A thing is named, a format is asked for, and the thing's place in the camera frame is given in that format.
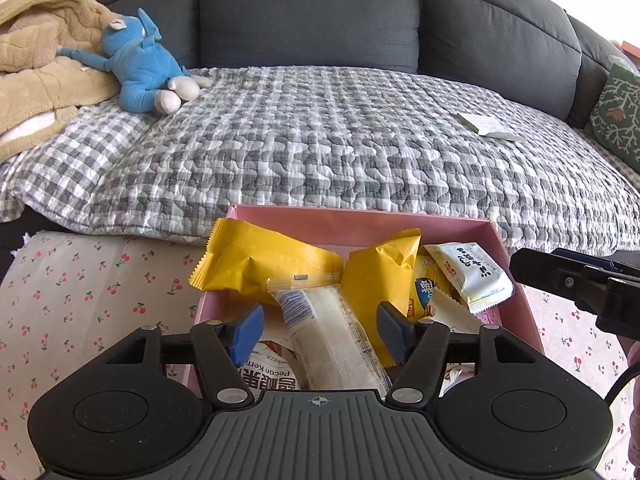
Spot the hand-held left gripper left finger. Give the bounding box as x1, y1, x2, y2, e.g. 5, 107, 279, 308
102, 304, 264, 408

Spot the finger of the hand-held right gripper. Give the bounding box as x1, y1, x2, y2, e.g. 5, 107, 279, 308
510, 248, 608, 306

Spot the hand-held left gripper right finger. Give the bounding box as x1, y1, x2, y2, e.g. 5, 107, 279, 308
377, 302, 538, 407

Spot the white red-print nut packet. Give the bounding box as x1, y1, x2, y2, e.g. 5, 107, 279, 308
240, 310, 301, 392

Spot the yellow blue-label snack packet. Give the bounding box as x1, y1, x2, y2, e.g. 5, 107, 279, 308
407, 247, 451, 321

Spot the plain white snack packet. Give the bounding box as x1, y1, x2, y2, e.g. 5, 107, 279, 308
425, 287, 483, 336

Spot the clear cake roll packet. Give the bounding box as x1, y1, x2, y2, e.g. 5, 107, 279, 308
266, 272, 393, 392

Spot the large plain yellow snack packet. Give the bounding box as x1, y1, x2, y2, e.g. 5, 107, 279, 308
189, 217, 345, 307

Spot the pink white snack packet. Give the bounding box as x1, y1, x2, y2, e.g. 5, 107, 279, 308
440, 362, 481, 396

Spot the white black-print snack packet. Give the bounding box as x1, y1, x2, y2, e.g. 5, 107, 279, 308
424, 242, 514, 315

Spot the pink cardboard box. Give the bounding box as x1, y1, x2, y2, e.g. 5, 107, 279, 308
182, 204, 546, 396

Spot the person's right forearm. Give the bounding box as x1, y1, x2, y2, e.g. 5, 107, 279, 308
617, 335, 640, 461

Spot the white paper packet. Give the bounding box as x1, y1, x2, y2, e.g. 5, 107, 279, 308
455, 112, 526, 142

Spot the green patterned cushion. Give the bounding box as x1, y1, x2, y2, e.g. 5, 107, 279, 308
589, 62, 640, 168

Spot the cherry print cloth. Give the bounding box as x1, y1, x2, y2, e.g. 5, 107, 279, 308
0, 230, 640, 480

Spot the grey white checked quilt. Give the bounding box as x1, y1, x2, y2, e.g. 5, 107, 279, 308
0, 65, 640, 261

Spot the blue plush toy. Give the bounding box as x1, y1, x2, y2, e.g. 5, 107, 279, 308
56, 8, 213, 114

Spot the dark grey sofa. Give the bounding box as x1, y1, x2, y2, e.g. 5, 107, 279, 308
75, 0, 640, 128

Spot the beige fleece blanket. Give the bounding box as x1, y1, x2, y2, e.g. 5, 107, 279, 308
0, 0, 123, 161

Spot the black cable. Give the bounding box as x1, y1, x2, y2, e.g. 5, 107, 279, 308
605, 357, 640, 403

